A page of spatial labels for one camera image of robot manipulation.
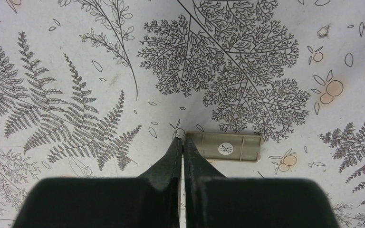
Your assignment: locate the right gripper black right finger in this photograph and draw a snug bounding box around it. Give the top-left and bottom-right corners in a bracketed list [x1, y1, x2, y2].
[183, 137, 339, 228]

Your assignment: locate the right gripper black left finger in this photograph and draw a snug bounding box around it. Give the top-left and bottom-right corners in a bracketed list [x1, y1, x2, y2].
[13, 138, 183, 228]

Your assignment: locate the grey battery compartment cover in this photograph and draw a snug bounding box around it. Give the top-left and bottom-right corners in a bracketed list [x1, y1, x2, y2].
[185, 132, 263, 162]

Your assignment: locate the floral patterned table mat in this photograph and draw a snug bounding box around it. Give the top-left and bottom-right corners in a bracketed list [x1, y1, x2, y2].
[0, 0, 365, 228]

